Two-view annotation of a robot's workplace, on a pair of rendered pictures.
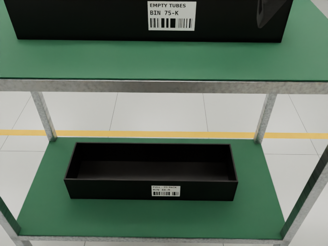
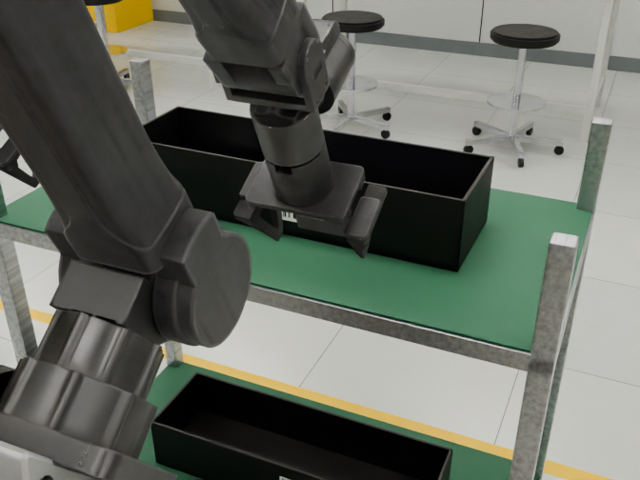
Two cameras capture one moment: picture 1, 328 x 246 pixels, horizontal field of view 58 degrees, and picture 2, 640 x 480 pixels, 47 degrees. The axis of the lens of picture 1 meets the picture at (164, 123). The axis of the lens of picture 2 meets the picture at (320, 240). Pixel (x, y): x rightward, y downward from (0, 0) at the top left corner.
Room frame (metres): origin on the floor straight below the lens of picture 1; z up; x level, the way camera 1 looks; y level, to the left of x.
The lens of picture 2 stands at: (-0.31, -0.42, 1.49)
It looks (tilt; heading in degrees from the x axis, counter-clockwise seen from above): 29 degrees down; 23
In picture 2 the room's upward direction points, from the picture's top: straight up
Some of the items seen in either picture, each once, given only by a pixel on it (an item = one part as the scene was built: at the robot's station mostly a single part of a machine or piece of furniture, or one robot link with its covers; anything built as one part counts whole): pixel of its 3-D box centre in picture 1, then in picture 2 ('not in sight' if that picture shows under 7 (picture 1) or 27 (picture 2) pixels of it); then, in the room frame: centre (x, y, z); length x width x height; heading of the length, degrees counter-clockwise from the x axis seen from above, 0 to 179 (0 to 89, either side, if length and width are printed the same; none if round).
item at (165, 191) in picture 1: (152, 170); (298, 456); (0.67, 0.04, 0.41); 0.57 x 0.17 x 0.11; 89
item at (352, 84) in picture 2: not in sight; (350, 75); (3.46, 1.00, 0.31); 0.53 x 0.50 x 0.62; 89
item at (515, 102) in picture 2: not in sight; (518, 93); (3.50, 0.09, 0.31); 0.53 x 0.50 x 0.62; 112
